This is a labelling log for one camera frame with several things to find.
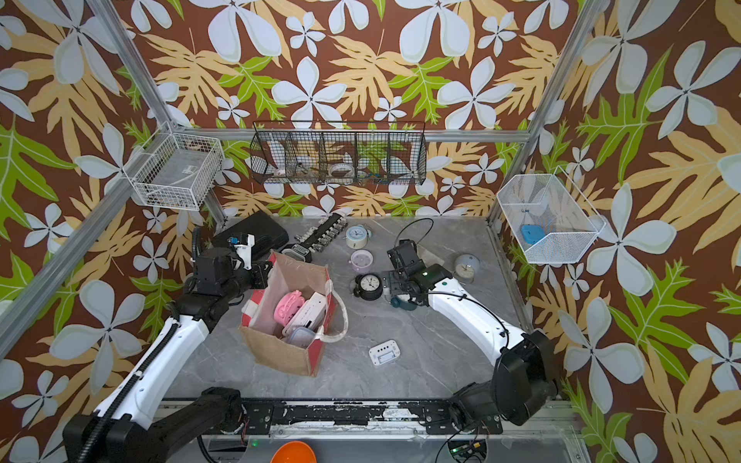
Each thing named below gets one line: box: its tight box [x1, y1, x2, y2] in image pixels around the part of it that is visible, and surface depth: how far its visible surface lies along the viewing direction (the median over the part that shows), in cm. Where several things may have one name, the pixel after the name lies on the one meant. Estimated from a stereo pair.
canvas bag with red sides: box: [239, 248, 350, 378], surface depth 75 cm
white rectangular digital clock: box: [282, 291, 327, 337], surface depth 89 cm
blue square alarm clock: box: [287, 326, 316, 349], surface depth 81 cm
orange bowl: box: [270, 440, 317, 463], surface depth 67 cm
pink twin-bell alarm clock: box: [273, 289, 305, 327], surface depth 86 cm
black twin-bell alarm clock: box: [353, 272, 384, 301], surface depth 98 cm
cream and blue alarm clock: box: [345, 223, 372, 249], surface depth 112 cm
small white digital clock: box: [368, 339, 402, 366], surface depth 86 cm
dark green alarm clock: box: [389, 296, 418, 312], surface depth 95 cm
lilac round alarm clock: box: [347, 248, 374, 274], surface depth 107 cm
